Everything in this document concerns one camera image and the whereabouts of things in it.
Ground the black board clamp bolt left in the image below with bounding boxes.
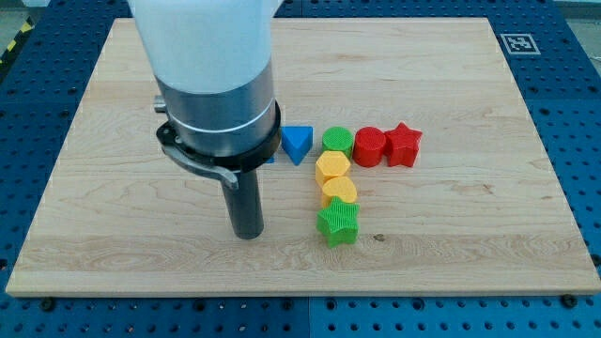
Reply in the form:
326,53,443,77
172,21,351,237
39,297,55,312

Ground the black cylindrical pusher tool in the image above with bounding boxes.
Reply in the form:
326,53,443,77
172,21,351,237
222,170,264,239

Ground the wooden board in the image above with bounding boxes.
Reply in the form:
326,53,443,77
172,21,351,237
7,18,600,298

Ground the green cylinder block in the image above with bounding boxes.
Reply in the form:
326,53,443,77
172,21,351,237
322,126,354,159

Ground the green star block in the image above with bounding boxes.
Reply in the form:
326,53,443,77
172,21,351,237
316,196,360,248

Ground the red cylinder block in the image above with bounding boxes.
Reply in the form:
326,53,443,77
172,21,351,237
353,127,386,167

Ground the black board clamp bolt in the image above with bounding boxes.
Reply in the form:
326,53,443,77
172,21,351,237
560,294,578,309
39,297,55,312

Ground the white fiducial marker tag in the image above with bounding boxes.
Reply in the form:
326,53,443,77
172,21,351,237
501,33,540,55

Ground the black board clamp bolt right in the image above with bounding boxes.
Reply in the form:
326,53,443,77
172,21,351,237
560,294,578,309

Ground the blue triangle block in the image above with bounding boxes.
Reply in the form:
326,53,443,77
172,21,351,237
282,126,314,166

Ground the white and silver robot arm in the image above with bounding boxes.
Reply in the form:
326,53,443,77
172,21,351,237
128,0,282,190

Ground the yellow hexagon block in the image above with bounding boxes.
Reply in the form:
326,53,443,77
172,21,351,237
316,150,350,187

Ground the red star block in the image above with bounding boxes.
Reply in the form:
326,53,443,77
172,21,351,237
384,122,423,167

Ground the yellow heart-shaped block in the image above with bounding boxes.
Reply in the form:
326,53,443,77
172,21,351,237
321,176,358,207

